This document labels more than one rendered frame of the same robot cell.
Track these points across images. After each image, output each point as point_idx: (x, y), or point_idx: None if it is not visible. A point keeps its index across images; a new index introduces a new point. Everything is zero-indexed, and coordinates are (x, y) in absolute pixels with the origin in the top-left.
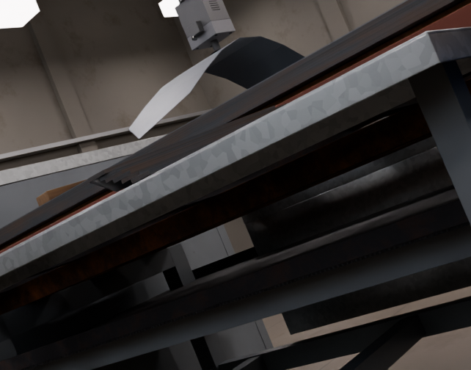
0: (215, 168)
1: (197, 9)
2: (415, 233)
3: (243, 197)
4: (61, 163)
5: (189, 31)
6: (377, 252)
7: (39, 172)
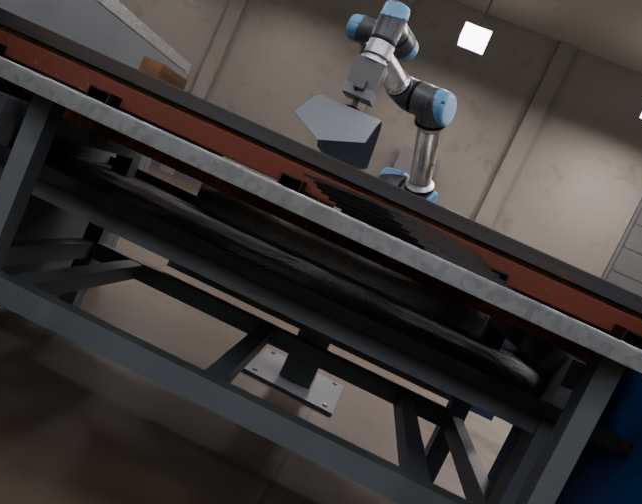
0: (509, 309)
1: (373, 74)
2: (465, 376)
3: (324, 227)
4: (124, 14)
5: (355, 80)
6: (432, 365)
7: (109, 5)
